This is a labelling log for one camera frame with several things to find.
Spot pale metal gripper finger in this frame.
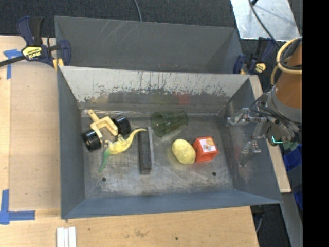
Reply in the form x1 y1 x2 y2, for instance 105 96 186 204
238 137 262 167
225 108 258 128

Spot orange cube with picture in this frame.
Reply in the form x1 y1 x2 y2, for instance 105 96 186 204
192 136 220 163

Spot yellow toy potato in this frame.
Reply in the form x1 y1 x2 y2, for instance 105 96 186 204
171 138 197 165

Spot green translucent plastic cup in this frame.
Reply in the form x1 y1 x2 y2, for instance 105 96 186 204
151 110 189 137

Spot grey metal bin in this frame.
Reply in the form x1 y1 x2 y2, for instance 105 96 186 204
54 15 284 220

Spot dark green flat block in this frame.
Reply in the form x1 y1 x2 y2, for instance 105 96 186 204
137 132 153 175

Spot yellow green toy dinosaur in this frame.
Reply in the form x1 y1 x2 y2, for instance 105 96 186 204
97 128 149 173

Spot cream toy axle black wheels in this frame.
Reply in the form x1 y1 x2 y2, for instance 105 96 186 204
81 109 132 153

